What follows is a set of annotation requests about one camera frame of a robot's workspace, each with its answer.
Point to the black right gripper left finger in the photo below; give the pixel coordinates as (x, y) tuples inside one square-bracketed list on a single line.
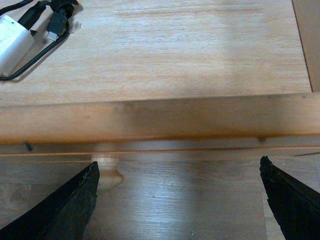
[(63, 215)]

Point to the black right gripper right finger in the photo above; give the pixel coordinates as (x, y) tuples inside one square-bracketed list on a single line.
[(295, 206)]

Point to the white charger adapter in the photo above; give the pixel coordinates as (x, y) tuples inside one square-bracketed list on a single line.
[(15, 42)]

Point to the wooden drawer knob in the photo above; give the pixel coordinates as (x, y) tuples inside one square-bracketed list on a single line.
[(107, 160)]

